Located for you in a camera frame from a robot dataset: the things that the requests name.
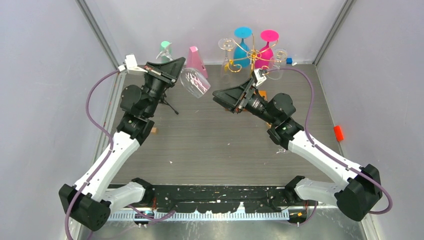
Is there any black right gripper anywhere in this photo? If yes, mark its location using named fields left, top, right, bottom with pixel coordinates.
left=212, top=77, right=278, bottom=126

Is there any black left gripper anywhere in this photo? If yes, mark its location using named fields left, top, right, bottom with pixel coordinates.
left=142, top=57, right=185, bottom=117

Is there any clear wine glass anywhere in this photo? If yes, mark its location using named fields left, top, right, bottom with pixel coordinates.
left=276, top=148, right=290, bottom=154
left=155, top=42, right=212, bottom=99

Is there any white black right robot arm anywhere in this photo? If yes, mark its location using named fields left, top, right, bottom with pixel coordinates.
left=212, top=78, right=383, bottom=222

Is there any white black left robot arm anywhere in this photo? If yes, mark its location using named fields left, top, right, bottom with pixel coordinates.
left=59, top=54, right=186, bottom=234

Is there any blue wine glass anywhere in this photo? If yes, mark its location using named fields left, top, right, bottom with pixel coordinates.
left=233, top=26, right=252, bottom=68

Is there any pink wine glass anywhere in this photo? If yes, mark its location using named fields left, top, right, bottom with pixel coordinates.
left=254, top=29, right=280, bottom=69

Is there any clear ribbed tumbler glass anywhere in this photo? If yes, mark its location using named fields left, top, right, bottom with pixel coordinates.
left=266, top=48, right=288, bottom=80

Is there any clear flute glass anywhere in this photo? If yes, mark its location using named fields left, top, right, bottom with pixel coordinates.
left=218, top=38, right=236, bottom=84

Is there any mint green microphone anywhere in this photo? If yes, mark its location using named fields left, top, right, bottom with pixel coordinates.
left=157, top=40, right=173, bottom=63

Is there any pink metronome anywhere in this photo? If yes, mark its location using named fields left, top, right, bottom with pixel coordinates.
left=186, top=46, right=208, bottom=79

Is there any black mini tripod stand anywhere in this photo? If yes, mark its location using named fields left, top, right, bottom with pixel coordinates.
left=159, top=93, right=179, bottom=115

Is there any blue cube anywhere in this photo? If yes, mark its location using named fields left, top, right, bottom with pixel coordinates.
left=286, top=57, right=293, bottom=65

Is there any black base bar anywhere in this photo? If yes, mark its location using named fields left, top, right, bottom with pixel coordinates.
left=140, top=185, right=312, bottom=214

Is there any red block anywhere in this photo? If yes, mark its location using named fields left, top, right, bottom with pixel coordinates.
left=333, top=125, right=344, bottom=142

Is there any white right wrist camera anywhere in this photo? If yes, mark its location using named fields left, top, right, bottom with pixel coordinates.
left=252, top=68, right=267, bottom=89

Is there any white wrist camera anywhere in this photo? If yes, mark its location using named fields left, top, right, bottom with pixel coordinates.
left=118, top=54, right=148, bottom=76
left=252, top=68, right=267, bottom=89

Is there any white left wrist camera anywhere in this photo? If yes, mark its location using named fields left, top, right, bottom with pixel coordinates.
left=118, top=54, right=148, bottom=76

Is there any gold wire wine glass rack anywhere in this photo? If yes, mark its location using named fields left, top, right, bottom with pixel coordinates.
left=219, top=26, right=288, bottom=79

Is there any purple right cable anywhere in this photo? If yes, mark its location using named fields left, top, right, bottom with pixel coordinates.
left=261, top=67, right=394, bottom=216

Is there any purple cable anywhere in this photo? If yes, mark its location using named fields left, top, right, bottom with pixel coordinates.
left=64, top=68, right=177, bottom=240
left=261, top=67, right=394, bottom=216

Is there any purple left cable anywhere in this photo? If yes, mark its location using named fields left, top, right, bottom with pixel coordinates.
left=64, top=68, right=177, bottom=240

